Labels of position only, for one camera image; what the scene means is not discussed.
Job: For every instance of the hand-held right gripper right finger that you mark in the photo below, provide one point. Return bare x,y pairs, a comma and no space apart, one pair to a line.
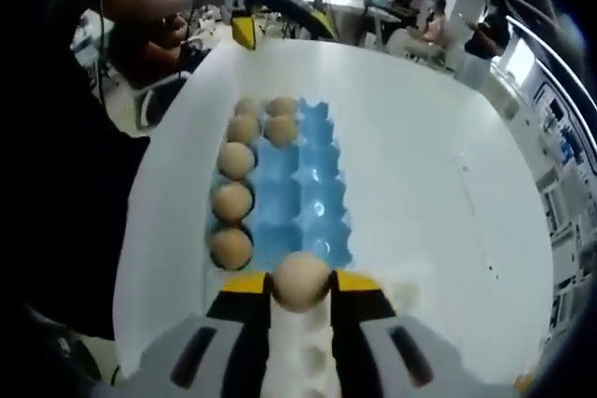
359,323

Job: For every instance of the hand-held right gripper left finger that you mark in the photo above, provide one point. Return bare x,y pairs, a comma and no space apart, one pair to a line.
247,337

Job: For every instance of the group of brown eggs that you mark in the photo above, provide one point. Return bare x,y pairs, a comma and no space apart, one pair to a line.
237,161

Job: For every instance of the blue egg tray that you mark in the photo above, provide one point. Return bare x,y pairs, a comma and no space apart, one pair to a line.
317,183

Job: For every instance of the white office chair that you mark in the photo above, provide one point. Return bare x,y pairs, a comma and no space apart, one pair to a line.
147,100

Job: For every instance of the white egg tray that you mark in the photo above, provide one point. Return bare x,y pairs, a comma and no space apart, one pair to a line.
298,347

